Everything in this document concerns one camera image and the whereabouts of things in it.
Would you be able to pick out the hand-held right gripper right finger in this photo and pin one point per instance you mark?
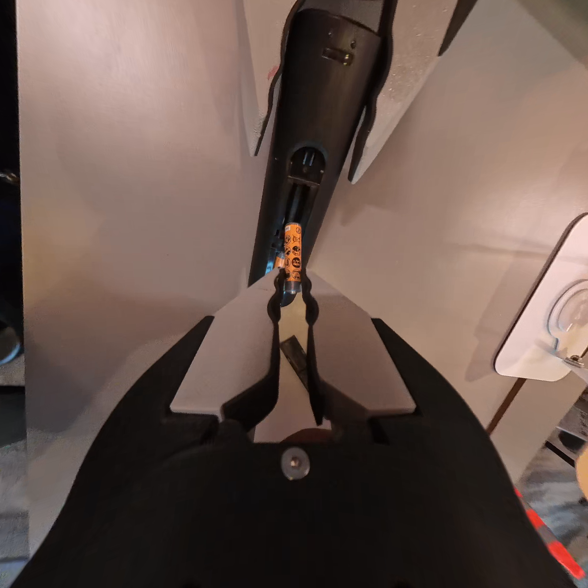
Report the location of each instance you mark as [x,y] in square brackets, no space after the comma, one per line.
[358,363]

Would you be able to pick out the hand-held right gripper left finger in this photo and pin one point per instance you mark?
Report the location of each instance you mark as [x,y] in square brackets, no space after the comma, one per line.
[229,353]

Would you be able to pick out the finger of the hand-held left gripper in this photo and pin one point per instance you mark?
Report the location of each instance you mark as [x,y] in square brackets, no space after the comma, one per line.
[259,55]
[409,73]

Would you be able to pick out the black remote control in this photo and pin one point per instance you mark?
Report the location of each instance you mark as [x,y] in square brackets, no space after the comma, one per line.
[321,115]

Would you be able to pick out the orange aaa battery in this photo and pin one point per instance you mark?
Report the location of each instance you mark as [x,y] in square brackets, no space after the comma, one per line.
[293,252]
[278,262]

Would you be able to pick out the black battery cover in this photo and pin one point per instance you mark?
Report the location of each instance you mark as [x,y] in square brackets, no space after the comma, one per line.
[294,354]

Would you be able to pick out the white adhesive hook plate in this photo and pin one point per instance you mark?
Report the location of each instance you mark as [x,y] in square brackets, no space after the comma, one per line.
[537,312]

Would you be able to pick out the red patterned rug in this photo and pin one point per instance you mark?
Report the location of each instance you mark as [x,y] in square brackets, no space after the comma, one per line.
[540,528]

